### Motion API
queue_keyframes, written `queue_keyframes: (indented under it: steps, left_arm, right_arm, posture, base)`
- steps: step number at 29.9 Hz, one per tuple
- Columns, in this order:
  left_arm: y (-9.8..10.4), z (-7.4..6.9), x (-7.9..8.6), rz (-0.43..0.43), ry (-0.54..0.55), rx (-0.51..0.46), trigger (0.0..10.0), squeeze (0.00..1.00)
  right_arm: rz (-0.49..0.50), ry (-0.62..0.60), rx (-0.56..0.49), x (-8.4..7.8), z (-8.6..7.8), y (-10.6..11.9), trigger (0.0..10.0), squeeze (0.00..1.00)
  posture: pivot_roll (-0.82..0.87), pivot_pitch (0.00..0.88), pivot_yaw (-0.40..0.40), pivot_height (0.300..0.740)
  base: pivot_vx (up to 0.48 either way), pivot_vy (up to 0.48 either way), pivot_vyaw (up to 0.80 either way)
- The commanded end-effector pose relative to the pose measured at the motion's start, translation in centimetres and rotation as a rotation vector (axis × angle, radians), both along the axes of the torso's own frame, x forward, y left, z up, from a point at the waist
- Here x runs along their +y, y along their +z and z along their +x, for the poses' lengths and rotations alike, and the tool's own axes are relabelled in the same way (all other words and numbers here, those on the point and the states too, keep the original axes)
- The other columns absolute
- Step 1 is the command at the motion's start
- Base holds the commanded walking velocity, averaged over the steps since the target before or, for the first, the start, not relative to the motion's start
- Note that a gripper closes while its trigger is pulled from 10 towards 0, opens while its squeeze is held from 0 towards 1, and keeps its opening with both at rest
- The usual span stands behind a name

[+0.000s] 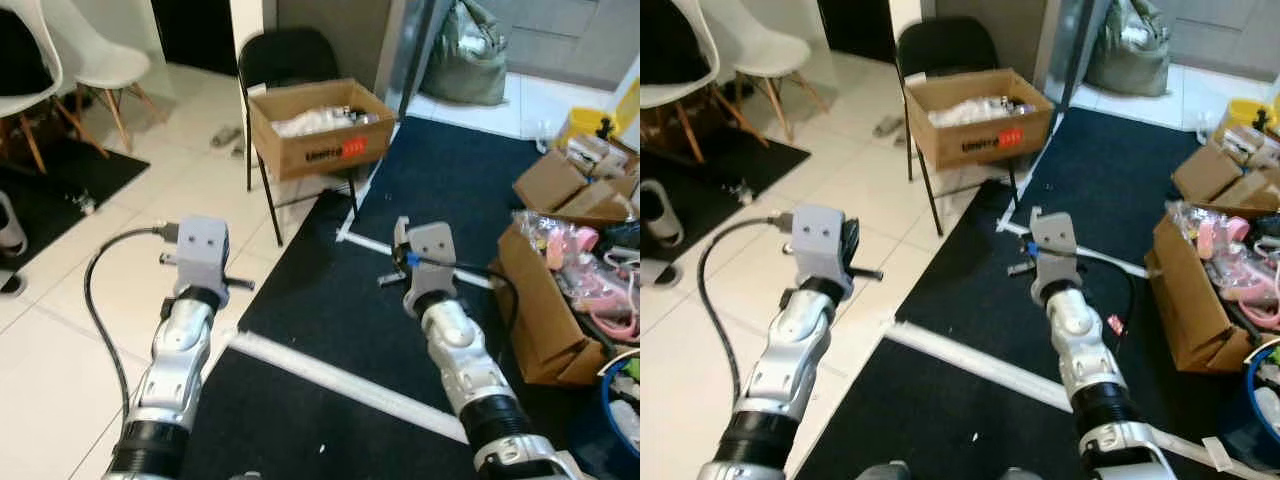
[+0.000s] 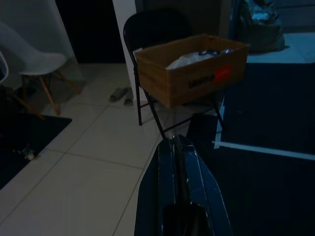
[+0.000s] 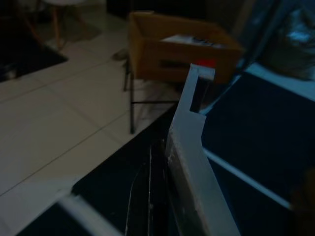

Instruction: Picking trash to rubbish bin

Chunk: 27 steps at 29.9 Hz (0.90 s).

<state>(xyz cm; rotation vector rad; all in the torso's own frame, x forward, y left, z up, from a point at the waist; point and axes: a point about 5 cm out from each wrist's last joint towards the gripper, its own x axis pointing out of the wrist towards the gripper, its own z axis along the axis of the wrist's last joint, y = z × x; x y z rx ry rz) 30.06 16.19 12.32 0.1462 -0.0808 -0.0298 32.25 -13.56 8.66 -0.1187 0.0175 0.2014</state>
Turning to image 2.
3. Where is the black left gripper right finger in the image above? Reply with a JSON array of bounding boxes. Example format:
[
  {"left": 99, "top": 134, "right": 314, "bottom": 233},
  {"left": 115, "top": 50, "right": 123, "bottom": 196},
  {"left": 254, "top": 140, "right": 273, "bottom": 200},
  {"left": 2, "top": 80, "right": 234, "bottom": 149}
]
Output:
[{"left": 173, "top": 134, "right": 232, "bottom": 236}]

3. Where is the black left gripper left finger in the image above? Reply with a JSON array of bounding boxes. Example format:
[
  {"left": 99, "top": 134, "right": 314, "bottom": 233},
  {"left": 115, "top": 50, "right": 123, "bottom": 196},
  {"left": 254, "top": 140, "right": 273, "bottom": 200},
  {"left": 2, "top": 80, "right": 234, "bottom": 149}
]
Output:
[{"left": 133, "top": 140, "right": 182, "bottom": 236}]

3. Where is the grey filled rubbish bag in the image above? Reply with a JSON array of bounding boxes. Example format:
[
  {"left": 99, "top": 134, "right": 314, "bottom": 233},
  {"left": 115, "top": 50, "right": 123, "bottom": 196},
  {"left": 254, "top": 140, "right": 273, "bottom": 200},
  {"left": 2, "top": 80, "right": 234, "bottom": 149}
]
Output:
[{"left": 235, "top": 0, "right": 286, "bottom": 53}]

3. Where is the white floor tape strip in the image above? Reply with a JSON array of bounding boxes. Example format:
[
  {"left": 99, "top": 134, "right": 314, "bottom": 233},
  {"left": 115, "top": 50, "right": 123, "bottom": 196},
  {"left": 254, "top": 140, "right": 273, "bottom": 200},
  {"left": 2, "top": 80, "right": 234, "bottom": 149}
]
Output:
[{"left": 211, "top": 140, "right": 315, "bottom": 161}]

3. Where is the dark blue carpet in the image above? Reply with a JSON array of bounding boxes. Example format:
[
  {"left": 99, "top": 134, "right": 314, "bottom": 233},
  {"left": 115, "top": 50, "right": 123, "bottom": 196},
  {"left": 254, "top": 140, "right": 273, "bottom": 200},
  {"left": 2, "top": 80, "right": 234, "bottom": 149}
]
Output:
[{"left": 186, "top": 61, "right": 315, "bottom": 236}]

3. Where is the grey slipper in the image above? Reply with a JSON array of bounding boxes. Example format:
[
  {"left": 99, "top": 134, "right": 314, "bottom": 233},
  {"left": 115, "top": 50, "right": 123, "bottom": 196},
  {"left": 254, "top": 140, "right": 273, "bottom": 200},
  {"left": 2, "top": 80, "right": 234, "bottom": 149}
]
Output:
[
  {"left": 123, "top": 88, "right": 135, "bottom": 107},
  {"left": 109, "top": 87, "right": 127, "bottom": 102}
]

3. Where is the brown cardboard box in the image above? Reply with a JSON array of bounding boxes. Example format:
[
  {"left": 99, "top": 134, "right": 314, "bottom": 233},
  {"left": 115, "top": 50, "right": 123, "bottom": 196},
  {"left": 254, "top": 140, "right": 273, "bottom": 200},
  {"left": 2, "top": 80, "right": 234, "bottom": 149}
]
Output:
[{"left": 132, "top": 33, "right": 251, "bottom": 109}]

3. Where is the white crumpled plastic bag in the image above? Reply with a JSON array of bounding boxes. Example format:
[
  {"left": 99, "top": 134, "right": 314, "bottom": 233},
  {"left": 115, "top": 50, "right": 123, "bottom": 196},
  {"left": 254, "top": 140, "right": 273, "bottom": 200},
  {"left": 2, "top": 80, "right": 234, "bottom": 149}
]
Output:
[{"left": 166, "top": 50, "right": 223, "bottom": 71}]

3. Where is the small caster wheel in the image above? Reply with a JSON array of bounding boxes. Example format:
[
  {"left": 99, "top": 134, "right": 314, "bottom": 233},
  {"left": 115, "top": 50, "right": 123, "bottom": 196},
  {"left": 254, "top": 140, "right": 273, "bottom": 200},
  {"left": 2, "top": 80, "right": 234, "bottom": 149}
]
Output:
[{"left": 22, "top": 147, "right": 35, "bottom": 161}]

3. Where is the black floor mat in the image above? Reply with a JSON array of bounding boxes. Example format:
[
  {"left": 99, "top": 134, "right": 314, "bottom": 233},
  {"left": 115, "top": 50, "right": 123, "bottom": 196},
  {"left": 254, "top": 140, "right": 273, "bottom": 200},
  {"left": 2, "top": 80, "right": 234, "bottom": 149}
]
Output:
[{"left": 0, "top": 110, "right": 73, "bottom": 190}]

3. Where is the black folding chair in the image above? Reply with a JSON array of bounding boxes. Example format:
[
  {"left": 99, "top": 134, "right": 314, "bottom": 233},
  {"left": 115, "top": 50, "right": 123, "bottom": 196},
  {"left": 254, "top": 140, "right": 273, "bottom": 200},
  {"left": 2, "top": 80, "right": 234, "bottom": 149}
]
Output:
[{"left": 123, "top": 8, "right": 226, "bottom": 139}]

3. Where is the white chair with wooden legs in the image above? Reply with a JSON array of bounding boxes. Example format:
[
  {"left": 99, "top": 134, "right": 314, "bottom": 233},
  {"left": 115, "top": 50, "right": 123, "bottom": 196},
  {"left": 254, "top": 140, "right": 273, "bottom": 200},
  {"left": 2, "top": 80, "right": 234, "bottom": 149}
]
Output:
[{"left": 0, "top": 20, "right": 82, "bottom": 117}]

